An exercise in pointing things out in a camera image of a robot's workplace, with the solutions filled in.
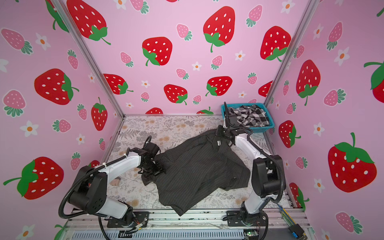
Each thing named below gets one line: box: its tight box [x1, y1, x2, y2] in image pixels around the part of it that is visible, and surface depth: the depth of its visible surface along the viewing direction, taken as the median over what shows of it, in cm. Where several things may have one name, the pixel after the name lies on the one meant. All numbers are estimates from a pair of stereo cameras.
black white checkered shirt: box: [229, 104, 269, 127], surface depth 108 cm
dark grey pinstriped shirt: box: [141, 131, 251, 216], surface depth 88 cm
